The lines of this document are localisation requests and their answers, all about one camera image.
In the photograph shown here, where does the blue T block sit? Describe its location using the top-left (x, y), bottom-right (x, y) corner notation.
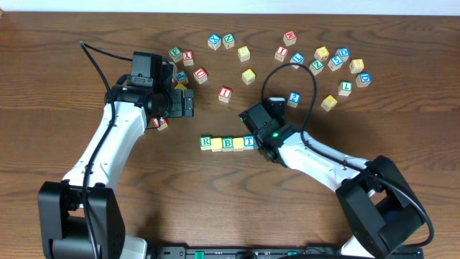
top-left (244, 135), bottom-right (254, 150)

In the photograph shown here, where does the yellow O block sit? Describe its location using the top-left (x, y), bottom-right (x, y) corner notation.
top-left (211, 137), bottom-right (223, 152)
top-left (232, 137), bottom-right (244, 152)

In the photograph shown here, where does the green B block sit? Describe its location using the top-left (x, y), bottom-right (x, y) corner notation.
top-left (222, 137), bottom-right (234, 152)

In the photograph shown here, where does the green R block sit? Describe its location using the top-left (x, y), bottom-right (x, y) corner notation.
top-left (200, 136), bottom-right (211, 151)

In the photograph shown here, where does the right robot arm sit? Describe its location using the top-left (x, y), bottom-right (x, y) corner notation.
top-left (247, 120), bottom-right (434, 258)

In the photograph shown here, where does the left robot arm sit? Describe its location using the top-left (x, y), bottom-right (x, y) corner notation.
top-left (37, 85), bottom-right (194, 258)

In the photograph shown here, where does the yellow block left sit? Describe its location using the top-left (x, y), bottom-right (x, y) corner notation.
top-left (175, 83), bottom-right (187, 90)

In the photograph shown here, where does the blue P block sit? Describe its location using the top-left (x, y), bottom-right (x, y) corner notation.
top-left (176, 70), bottom-right (188, 85)

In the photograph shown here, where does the red A block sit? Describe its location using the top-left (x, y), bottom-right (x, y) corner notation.
top-left (152, 117), bottom-right (168, 131)

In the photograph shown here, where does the red U block far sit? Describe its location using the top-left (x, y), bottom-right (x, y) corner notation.
top-left (193, 68), bottom-right (208, 84)

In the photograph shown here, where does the red I block near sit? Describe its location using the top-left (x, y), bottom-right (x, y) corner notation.
top-left (218, 87), bottom-right (232, 103)

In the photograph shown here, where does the red i block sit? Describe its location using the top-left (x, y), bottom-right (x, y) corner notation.
top-left (275, 46), bottom-right (288, 62)
top-left (218, 87), bottom-right (232, 103)

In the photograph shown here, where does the red Y block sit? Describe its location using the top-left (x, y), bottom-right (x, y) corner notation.
top-left (182, 50), bottom-right (194, 66)

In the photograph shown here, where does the green F block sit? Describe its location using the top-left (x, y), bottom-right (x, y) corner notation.
top-left (168, 46), bottom-right (183, 63)

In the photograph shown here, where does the blue 2 block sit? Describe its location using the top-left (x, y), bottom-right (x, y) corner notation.
top-left (287, 92), bottom-right (301, 108)

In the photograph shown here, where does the yellow block centre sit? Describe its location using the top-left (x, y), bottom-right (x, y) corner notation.
top-left (241, 68), bottom-right (256, 85)

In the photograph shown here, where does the blue X block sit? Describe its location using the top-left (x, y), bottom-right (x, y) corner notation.
top-left (207, 34), bottom-right (221, 50)

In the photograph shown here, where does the green N block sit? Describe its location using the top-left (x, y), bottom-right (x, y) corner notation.
top-left (222, 34), bottom-right (235, 49)

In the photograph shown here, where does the yellow C block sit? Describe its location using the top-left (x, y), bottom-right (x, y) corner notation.
top-left (237, 46), bottom-right (251, 62)

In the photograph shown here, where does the yellow K block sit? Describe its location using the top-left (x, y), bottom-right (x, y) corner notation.
top-left (321, 95), bottom-right (338, 112)

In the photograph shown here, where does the blue L block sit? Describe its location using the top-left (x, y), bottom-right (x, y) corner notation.
top-left (290, 52), bottom-right (305, 69)

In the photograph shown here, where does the red I block far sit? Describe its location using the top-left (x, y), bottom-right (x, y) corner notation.
top-left (275, 46), bottom-right (288, 62)

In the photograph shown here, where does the green Z block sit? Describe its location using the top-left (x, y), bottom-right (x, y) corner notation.
top-left (309, 60), bottom-right (324, 76)

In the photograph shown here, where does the green 7 block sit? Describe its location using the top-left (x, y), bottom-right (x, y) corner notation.
top-left (338, 81), bottom-right (353, 96)

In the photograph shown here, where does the yellow block far right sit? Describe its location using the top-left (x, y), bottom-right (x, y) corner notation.
top-left (314, 46), bottom-right (329, 62)

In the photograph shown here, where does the blue 5 block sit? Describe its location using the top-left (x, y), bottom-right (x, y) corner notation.
top-left (328, 55), bottom-right (344, 71)

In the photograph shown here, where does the blue D block right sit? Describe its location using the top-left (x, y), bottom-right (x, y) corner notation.
top-left (356, 73), bottom-right (372, 88)

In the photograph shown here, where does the blue d block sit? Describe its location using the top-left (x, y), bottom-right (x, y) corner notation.
top-left (335, 47), bottom-right (350, 62)
top-left (356, 73), bottom-right (372, 88)

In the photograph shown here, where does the blue D block far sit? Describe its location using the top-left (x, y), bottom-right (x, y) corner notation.
top-left (335, 47), bottom-right (350, 62)

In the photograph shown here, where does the yellow 8 block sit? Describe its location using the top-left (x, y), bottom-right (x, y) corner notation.
top-left (349, 59), bottom-right (364, 74)

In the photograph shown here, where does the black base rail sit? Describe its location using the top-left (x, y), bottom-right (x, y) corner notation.
top-left (150, 245), bottom-right (424, 259)

